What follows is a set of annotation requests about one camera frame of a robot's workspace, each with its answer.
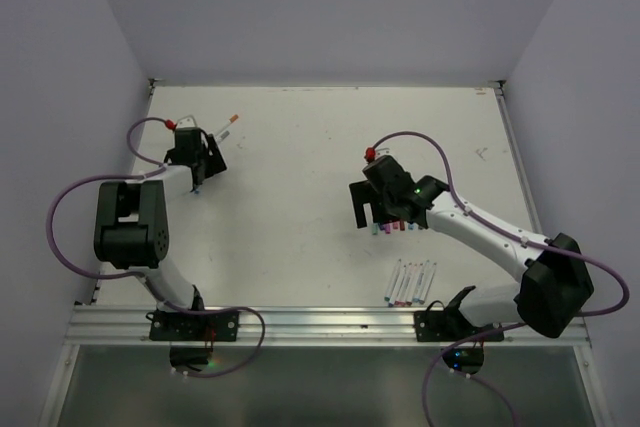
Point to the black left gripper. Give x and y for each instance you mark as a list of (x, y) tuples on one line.
[(215, 163)]

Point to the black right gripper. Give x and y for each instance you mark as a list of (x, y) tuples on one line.
[(362, 191)]

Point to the green capped white marker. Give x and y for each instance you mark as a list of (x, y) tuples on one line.
[(392, 282)]

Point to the dark red capped white marker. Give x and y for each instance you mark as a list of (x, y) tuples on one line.
[(414, 281)]

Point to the magenta capped white marker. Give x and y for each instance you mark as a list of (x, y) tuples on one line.
[(398, 303)]

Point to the purple capped white marker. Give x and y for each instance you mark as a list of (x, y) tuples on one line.
[(397, 286)]

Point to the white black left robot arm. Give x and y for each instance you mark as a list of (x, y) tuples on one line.
[(132, 229)]

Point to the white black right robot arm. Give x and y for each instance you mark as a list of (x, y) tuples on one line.
[(550, 283)]

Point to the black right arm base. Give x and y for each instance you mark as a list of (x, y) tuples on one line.
[(445, 323)]

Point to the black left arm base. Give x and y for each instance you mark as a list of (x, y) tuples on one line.
[(192, 337)]

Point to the orange capped white marker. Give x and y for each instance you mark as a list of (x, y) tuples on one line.
[(227, 125)]

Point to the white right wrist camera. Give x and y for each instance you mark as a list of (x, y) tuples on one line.
[(379, 152)]

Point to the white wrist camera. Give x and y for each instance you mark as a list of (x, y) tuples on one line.
[(379, 152), (187, 122)]

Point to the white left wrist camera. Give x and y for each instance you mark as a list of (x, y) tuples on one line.
[(187, 122)]

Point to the aluminium mounting rail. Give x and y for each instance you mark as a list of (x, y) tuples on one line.
[(295, 327)]

